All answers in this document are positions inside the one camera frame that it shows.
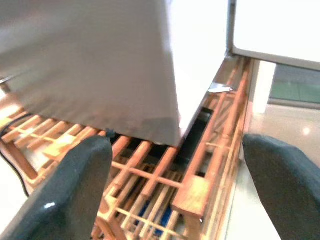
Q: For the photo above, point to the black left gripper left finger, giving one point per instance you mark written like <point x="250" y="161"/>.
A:
<point x="62" y="195"/>

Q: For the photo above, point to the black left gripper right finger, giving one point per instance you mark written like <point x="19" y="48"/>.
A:
<point x="290" y="190"/>

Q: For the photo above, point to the silver mini fridge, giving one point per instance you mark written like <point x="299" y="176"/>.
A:
<point x="87" y="62"/>

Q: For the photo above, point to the white fridge door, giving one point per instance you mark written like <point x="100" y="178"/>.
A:
<point x="192" y="62"/>

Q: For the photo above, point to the wooden slatted rack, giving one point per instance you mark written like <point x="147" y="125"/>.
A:
<point x="160" y="180"/>

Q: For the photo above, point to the dark glass pane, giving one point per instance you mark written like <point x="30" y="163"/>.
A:
<point x="295" y="85"/>

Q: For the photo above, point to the blue plastic item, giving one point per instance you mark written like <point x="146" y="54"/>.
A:
<point x="166" y="217"/>

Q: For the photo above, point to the white paper scrap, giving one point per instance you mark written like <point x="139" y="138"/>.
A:
<point x="220" y="89"/>

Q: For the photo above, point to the bright window with grey frame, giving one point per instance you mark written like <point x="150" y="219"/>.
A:
<point x="275" y="25"/>

